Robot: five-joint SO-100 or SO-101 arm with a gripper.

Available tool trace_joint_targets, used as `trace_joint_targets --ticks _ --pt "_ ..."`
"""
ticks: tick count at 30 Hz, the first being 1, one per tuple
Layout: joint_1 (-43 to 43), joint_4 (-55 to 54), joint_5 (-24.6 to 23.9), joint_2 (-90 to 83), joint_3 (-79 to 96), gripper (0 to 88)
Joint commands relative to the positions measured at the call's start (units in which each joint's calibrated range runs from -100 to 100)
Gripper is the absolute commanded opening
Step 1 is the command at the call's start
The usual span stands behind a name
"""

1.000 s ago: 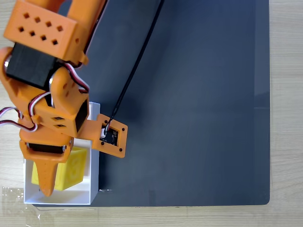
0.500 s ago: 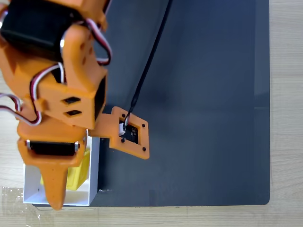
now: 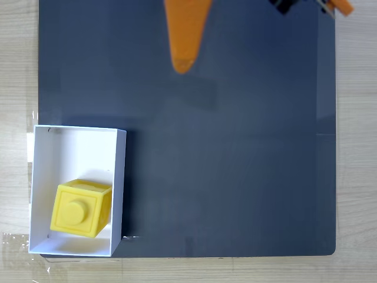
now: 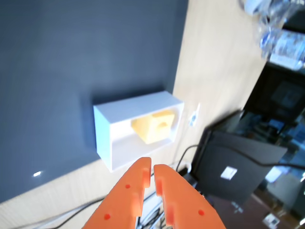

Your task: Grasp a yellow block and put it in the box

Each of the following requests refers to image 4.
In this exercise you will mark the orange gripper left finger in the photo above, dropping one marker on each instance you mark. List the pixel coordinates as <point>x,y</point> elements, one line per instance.
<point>124,198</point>

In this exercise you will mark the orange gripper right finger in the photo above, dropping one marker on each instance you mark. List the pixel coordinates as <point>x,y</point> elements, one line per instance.
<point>183,202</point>

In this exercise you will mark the yellow toy block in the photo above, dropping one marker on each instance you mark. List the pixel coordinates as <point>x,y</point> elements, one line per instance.
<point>155,127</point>

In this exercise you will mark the white open cardboard box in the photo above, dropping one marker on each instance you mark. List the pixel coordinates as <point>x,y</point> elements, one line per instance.
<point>124,112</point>

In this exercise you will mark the black laptop with sticker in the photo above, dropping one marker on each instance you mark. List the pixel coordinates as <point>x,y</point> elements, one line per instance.
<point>231,167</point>

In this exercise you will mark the white paper tab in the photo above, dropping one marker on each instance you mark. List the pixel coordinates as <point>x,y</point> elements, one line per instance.
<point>194,115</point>

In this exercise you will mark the dark grey table mat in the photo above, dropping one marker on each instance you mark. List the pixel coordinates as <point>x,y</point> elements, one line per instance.
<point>71,59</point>

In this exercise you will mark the clear plastic water bottle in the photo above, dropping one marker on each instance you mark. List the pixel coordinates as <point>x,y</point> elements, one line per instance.
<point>281,40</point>

